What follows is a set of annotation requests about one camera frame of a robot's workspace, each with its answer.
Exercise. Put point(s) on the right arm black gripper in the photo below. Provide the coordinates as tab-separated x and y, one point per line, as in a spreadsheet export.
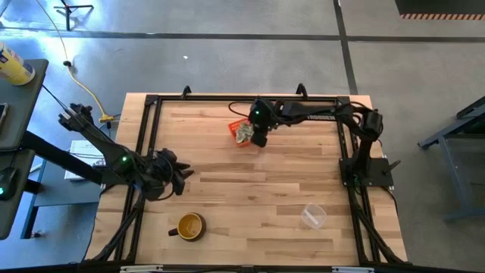
260	139

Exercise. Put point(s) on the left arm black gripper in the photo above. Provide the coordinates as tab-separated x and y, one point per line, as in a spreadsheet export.
166	172

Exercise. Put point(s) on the twisted pale green packet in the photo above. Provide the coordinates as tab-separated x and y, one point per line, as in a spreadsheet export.
241	138

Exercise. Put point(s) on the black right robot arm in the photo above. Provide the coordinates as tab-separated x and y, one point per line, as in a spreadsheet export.
303	110

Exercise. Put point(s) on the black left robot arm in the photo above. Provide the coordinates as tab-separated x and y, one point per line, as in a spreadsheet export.
110	149

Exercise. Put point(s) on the orange plastic basket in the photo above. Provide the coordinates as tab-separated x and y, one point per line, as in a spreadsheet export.
232	127

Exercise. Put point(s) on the brown mug with yellow inside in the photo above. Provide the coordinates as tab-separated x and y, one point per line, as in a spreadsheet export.
191	226

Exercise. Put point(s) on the clear plastic container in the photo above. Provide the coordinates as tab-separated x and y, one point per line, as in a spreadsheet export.
313	216

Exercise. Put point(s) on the white paper box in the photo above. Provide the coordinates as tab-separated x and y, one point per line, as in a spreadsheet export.
79	151

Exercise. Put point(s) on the black diagonal support beam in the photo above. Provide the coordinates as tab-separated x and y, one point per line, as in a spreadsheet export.
53	155

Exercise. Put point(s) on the grey side table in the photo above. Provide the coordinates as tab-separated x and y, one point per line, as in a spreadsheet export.
22	106

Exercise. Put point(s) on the black device with green light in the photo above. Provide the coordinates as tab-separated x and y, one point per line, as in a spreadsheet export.
8	182

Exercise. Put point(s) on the blue-grey metal cart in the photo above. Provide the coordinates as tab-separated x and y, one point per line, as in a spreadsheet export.
447	132

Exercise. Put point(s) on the black tripod stand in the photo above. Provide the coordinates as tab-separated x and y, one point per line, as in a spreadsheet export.
68	15

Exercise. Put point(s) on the yellow cylindrical canister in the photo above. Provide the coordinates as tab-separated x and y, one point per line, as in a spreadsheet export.
15	68

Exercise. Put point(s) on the black mat with hazard stripes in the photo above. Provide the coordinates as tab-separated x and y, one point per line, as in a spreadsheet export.
439	7

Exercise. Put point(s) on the black aluminium table frame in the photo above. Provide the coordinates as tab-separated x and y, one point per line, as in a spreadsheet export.
208	98

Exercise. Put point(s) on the white bracket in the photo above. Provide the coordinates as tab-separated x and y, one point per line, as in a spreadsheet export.
352	270
140	269

